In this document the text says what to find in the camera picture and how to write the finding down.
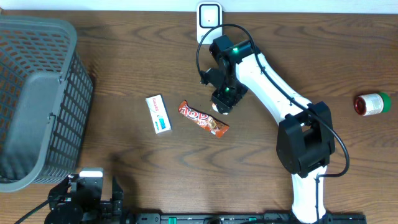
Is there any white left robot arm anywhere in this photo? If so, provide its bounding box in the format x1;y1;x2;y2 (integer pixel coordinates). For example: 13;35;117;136
45;174;133;224

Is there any orange small carton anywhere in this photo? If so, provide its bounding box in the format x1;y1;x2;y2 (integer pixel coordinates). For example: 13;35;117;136
212;103;228;115

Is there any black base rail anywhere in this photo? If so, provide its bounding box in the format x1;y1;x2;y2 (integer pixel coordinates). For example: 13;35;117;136
119;212;367;224

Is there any dark grey plastic basket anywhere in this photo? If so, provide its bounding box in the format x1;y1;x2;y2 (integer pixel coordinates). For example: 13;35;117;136
1;16;95;192

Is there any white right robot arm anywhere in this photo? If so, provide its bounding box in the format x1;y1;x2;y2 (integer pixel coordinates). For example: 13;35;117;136
202;35;335;223

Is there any red chocolate bar wrapper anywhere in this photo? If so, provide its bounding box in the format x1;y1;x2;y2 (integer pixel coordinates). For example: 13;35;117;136
178;100;229;138

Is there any white blue medicine box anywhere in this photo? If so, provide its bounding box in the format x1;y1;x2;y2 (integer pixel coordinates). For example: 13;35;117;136
146;95;172;134

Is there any white barcode scanner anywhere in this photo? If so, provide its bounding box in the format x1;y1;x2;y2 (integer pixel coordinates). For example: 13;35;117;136
197;1;223;43

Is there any white jar green lid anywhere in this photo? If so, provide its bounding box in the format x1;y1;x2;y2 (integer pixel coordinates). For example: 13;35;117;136
354;92;391;116

